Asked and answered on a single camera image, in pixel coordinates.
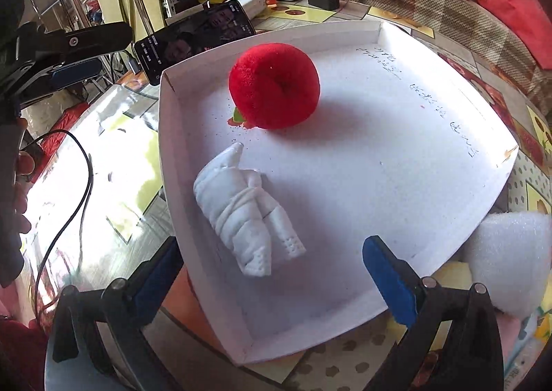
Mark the shallow white cardboard tray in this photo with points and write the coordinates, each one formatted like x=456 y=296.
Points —
x=366 y=184

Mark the person's left forearm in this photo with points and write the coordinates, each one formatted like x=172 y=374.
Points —
x=17 y=352

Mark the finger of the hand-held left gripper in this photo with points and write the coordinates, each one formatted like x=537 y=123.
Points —
x=86 y=40
x=73 y=72

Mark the white foam piece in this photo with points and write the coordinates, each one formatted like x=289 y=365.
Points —
x=511 y=261

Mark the pale yellow sponge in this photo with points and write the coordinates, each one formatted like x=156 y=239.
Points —
x=450 y=275

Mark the red plush apple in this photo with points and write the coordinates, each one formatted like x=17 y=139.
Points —
x=274 y=84

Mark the black smartphone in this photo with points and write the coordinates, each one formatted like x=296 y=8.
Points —
x=194 y=35

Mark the brown checked cloth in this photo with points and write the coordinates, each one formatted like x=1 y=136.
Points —
x=453 y=28

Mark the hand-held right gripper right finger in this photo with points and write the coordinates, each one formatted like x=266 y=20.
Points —
x=388 y=279

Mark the fruit print tablecloth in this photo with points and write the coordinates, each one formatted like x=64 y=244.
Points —
x=345 y=358

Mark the plain red bag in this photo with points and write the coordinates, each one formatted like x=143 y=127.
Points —
x=522 y=7

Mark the pink soft pad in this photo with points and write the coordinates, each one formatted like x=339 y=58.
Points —
x=517 y=343

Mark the person's left hand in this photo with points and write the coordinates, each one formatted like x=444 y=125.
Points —
x=26 y=164

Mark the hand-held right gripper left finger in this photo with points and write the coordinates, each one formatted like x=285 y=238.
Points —
x=156 y=283

